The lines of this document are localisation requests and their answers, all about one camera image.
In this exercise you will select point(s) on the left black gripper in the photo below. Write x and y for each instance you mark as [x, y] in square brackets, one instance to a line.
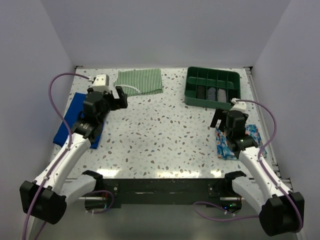
[122, 102]

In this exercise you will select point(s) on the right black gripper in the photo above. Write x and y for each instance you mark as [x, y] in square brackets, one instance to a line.
[219, 114]

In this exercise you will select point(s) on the black pinstriped underwear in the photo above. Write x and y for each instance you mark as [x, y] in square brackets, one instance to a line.
[201, 92]

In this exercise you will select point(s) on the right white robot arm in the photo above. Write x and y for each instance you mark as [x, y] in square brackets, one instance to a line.
[279, 209]

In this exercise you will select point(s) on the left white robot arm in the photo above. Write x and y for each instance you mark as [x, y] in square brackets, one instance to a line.
[46, 197]

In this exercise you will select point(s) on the rolled grey striped underwear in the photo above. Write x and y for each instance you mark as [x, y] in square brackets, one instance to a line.
[222, 95]

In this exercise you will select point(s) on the green striped underwear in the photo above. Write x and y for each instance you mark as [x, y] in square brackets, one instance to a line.
[140, 82]

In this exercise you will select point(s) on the rolled blue striped underwear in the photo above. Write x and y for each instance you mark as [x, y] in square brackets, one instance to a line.
[211, 94]

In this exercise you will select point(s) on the blue floral underwear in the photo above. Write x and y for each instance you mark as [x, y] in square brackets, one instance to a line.
[223, 150]

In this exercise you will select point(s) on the blue folded underwear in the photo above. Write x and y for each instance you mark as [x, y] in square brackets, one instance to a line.
[71, 115]

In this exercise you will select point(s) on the green divided storage bin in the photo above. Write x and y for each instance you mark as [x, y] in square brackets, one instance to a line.
[216, 78]

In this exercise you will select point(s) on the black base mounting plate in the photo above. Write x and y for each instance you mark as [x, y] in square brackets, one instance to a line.
[163, 191]

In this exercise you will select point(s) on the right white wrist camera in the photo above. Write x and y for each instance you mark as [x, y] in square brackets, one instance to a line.
[238, 105]

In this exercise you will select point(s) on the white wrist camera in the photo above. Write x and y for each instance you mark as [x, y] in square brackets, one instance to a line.
[102, 83]
[238, 105]

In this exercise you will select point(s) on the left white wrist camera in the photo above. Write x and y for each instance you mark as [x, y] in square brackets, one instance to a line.
[102, 83]

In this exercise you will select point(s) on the aluminium frame rail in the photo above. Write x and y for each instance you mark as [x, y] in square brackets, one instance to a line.
[262, 113]

